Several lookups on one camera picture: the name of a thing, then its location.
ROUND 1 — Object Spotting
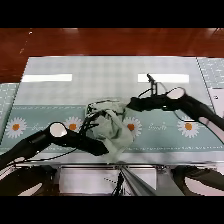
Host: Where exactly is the pale green T-shirt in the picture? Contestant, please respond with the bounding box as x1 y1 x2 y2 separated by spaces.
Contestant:
84 97 135 162

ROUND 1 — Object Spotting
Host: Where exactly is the silver frame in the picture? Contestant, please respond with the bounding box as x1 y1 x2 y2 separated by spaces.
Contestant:
0 159 224 197

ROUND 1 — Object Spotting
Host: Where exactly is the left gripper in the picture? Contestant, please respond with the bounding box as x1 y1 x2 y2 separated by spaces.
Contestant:
81 134 110 157

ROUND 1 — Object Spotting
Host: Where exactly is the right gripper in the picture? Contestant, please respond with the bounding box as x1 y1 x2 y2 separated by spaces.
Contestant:
126 95 165 113

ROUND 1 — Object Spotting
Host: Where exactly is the black cable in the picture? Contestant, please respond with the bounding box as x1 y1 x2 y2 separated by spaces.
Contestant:
25 147 78 163
111 171 126 197

